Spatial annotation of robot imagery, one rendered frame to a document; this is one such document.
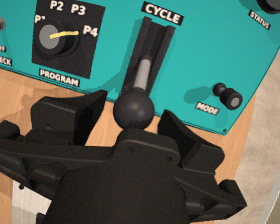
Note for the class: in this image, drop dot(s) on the teal control console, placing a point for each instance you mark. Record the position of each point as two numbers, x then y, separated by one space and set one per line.
218 45

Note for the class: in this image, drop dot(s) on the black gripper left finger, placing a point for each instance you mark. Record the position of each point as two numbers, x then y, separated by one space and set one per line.
67 121

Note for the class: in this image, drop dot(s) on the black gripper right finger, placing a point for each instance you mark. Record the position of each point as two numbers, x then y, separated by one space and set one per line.
198 156

